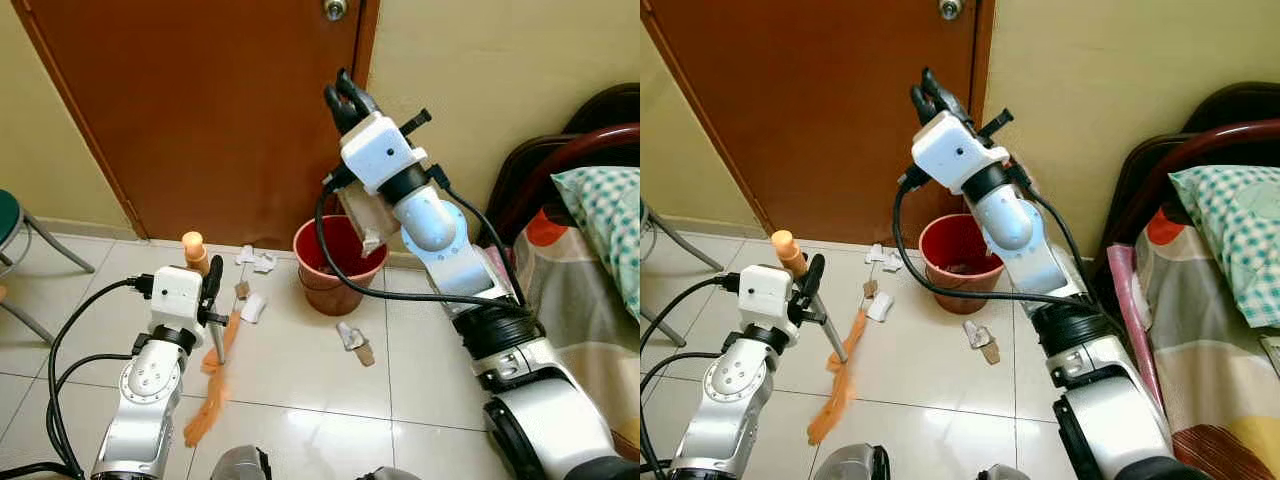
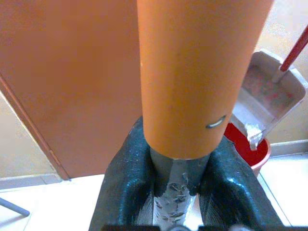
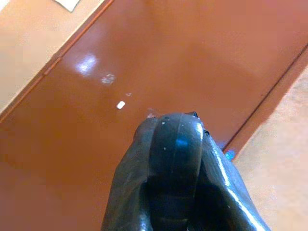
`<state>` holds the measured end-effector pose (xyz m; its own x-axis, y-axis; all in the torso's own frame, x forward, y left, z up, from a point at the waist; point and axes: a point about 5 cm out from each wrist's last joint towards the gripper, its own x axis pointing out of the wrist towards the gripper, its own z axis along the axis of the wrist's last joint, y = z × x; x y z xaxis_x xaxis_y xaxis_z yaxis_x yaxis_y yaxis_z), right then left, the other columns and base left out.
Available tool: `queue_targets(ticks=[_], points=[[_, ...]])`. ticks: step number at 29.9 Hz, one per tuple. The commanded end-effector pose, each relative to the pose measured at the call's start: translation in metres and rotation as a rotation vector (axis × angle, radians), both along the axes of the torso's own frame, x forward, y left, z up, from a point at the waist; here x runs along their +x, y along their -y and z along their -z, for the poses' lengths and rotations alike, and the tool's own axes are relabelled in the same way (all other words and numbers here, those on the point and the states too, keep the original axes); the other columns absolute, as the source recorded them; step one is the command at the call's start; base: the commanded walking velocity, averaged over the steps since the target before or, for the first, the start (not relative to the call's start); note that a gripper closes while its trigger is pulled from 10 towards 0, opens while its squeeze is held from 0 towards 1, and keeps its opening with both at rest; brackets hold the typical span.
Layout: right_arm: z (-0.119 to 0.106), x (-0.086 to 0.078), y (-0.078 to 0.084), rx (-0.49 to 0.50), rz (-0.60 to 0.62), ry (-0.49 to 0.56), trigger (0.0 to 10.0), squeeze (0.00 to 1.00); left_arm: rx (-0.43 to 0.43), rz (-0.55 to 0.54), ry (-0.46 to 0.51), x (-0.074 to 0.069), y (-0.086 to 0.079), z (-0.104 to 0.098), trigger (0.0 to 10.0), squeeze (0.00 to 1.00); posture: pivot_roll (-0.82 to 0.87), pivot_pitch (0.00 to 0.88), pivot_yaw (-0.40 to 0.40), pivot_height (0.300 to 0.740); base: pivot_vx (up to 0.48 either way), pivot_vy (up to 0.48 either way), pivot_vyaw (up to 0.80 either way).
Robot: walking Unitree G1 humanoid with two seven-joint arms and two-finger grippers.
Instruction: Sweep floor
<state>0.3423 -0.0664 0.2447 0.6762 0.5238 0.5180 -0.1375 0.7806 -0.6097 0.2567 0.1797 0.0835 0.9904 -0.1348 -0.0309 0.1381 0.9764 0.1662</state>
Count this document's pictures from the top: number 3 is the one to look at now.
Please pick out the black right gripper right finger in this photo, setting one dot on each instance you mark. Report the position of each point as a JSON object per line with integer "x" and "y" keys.
{"x": 223, "y": 192}

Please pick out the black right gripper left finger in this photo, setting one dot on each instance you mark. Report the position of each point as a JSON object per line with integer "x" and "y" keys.
{"x": 127, "y": 183}

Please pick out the small blue object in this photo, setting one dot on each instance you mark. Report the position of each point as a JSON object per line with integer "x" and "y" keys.
{"x": 229, "y": 154}

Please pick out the small white sticker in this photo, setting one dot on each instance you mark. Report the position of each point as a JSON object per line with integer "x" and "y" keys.
{"x": 120, "y": 105}

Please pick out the brown glossy door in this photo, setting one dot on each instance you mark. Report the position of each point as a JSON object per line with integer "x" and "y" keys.
{"x": 168, "y": 60}

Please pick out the brown door hinge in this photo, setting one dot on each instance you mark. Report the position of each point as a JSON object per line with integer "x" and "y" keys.
{"x": 51, "y": 66}

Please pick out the white paper sheet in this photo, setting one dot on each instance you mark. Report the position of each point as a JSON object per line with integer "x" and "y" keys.
{"x": 68, "y": 3}

